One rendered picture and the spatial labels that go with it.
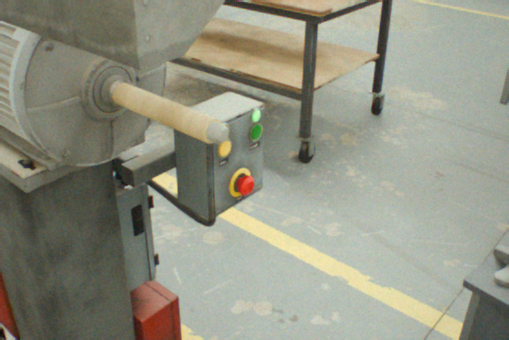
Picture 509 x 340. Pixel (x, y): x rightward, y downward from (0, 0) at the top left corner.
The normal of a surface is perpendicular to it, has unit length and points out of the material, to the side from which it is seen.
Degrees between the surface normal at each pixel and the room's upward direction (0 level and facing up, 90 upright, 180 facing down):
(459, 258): 0
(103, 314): 90
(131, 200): 90
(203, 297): 0
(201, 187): 90
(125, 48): 90
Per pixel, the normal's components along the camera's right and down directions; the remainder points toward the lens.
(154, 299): 0.01, -0.87
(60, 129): 0.66, 0.43
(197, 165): -0.65, 0.36
